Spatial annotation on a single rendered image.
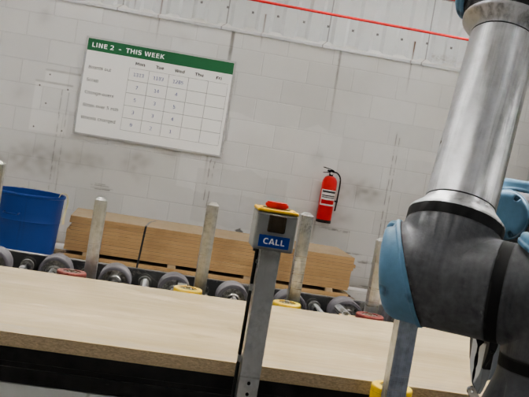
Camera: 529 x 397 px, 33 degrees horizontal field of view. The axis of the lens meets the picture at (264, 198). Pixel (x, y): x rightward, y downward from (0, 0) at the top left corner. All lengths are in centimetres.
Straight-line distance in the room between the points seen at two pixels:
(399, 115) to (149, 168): 252
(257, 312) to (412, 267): 57
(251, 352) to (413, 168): 754
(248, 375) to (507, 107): 69
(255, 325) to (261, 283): 7
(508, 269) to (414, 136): 804
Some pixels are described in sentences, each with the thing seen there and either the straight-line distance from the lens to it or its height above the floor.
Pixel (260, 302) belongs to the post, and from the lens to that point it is 153.
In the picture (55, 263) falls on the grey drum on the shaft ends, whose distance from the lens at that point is 306.
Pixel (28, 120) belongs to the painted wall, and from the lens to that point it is 880.
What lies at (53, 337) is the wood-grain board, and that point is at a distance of 176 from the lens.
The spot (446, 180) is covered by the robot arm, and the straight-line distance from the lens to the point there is 106.
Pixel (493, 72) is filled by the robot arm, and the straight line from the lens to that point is 113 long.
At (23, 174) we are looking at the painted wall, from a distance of 882.
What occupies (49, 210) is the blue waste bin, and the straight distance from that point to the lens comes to 708.
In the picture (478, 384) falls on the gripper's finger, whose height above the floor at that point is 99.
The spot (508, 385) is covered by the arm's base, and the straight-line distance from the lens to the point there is 102.
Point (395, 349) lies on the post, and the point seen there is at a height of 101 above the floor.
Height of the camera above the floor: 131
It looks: 3 degrees down
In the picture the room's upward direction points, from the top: 9 degrees clockwise
